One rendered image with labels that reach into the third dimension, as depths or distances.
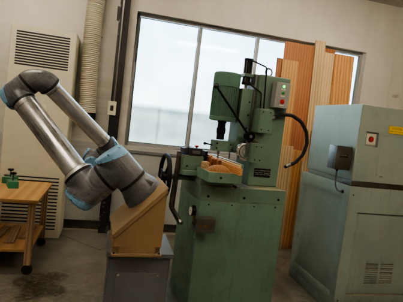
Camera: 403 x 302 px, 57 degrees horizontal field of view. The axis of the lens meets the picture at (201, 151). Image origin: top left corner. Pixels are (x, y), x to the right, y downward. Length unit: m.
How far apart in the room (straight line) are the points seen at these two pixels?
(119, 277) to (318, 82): 3.02
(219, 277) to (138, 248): 0.85
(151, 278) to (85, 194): 0.49
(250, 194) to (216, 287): 0.61
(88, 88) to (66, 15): 0.71
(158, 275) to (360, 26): 3.61
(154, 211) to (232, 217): 0.77
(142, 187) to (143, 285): 0.45
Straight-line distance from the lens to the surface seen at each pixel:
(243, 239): 2.41
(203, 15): 3.93
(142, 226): 1.70
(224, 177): 2.15
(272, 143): 2.49
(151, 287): 1.86
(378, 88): 4.71
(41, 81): 2.00
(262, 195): 2.39
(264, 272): 2.57
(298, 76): 4.09
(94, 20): 3.63
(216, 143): 2.41
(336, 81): 4.27
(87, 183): 1.79
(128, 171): 1.76
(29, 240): 2.84
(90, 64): 3.56
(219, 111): 2.38
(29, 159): 3.51
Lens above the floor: 1.17
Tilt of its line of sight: 4 degrees down
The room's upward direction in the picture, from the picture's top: 7 degrees clockwise
